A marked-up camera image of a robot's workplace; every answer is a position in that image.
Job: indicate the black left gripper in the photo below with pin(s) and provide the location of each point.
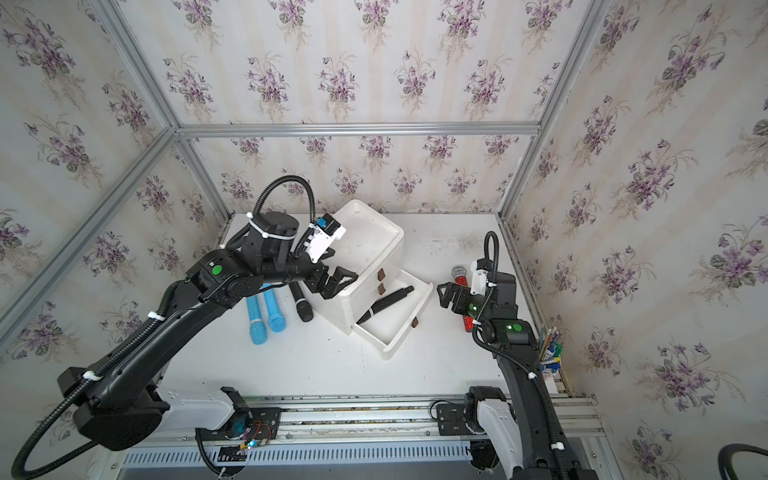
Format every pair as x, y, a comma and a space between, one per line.
317, 281

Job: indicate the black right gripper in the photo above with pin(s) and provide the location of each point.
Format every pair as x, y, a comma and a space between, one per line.
464, 293

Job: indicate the black microphone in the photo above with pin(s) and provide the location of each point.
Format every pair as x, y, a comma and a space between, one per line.
385, 303
303, 307

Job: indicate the white plastic drawer cabinet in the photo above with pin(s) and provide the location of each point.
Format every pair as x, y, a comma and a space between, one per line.
371, 247

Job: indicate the blue plastic tool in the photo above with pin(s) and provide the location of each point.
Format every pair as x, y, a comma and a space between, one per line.
276, 318

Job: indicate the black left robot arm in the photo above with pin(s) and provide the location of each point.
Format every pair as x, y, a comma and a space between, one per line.
117, 403

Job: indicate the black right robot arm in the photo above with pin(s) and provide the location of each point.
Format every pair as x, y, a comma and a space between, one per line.
522, 426

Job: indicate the black microphone in drawer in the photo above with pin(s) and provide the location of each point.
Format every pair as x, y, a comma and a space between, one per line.
385, 303

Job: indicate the pink pen cup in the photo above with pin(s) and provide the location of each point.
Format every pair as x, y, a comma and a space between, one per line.
550, 361

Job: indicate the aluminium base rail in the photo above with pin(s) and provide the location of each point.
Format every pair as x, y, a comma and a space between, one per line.
319, 431

